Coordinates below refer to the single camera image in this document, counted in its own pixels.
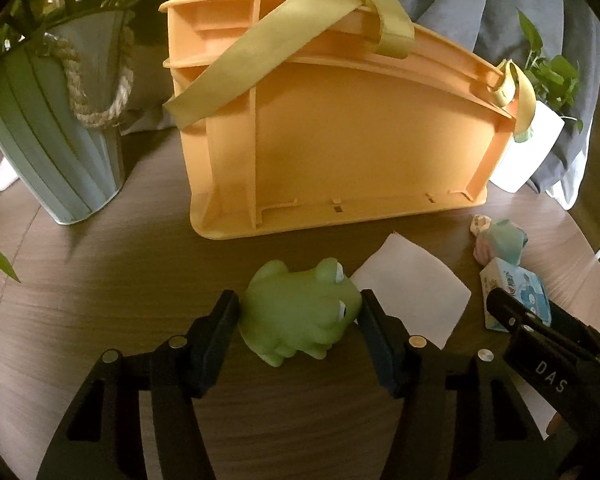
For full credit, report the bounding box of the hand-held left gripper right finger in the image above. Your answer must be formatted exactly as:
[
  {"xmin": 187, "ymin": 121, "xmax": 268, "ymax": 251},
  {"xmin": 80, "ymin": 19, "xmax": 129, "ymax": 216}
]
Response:
[{"xmin": 357, "ymin": 289, "xmax": 576, "ymax": 480}]

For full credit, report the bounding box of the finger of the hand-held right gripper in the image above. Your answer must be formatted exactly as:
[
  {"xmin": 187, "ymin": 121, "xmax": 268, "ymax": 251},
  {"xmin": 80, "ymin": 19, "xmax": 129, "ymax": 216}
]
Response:
[{"xmin": 486, "ymin": 289, "xmax": 600, "ymax": 362}]

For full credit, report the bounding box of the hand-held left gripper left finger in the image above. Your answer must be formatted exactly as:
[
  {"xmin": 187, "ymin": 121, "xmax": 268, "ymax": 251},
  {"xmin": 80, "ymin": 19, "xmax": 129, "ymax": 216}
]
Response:
[{"xmin": 35, "ymin": 289, "xmax": 241, "ymax": 480}]

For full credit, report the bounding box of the small blue printed box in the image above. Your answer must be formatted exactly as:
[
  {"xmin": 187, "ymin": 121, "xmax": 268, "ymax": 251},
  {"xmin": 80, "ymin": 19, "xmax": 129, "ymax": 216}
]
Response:
[{"xmin": 480, "ymin": 257, "xmax": 553, "ymax": 333}]

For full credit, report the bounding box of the green frog toy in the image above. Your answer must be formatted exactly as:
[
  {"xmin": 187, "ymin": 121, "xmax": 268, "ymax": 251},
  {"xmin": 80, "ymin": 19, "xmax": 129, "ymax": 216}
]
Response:
[{"xmin": 239, "ymin": 258, "xmax": 363, "ymax": 368}]

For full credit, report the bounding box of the orange crate with yellow straps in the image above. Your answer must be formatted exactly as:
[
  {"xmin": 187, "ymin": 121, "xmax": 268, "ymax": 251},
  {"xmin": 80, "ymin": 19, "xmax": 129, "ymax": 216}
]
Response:
[{"xmin": 159, "ymin": 0, "xmax": 537, "ymax": 241}]

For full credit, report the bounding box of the small pastel soft toy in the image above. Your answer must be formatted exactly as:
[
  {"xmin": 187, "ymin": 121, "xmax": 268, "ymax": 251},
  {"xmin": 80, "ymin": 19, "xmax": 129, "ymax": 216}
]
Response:
[{"xmin": 470, "ymin": 214, "xmax": 528, "ymax": 267}]

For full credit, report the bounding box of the white paper napkin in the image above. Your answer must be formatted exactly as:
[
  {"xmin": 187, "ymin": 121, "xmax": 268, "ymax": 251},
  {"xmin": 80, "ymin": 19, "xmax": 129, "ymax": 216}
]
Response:
[{"xmin": 350, "ymin": 232, "xmax": 472, "ymax": 348}]

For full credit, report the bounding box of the potted plant in white pot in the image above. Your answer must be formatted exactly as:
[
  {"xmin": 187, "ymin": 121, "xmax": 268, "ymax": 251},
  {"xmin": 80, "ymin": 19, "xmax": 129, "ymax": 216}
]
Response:
[{"xmin": 490, "ymin": 7, "xmax": 586, "ymax": 193}]

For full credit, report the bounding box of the pale green ribbed vase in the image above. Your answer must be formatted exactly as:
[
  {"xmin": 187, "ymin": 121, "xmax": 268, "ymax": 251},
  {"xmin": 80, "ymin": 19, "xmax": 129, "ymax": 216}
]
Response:
[{"xmin": 0, "ymin": 7, "xmax": 136, "ymax": 226}]

